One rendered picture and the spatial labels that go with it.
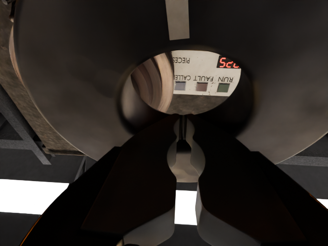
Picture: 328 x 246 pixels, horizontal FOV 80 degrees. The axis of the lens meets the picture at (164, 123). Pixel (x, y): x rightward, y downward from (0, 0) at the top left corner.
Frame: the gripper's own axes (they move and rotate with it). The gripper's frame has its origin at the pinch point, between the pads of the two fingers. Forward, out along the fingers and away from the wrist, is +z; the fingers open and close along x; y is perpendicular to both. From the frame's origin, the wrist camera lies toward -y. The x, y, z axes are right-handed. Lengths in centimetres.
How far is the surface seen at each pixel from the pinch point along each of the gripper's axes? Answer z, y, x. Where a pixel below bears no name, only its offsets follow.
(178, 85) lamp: 60, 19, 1
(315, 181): 546, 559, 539
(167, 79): 44.5, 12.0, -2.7
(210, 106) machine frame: 66, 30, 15
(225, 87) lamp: 60, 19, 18
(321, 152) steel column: 416, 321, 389
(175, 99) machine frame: 65, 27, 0
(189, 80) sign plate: 60, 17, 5
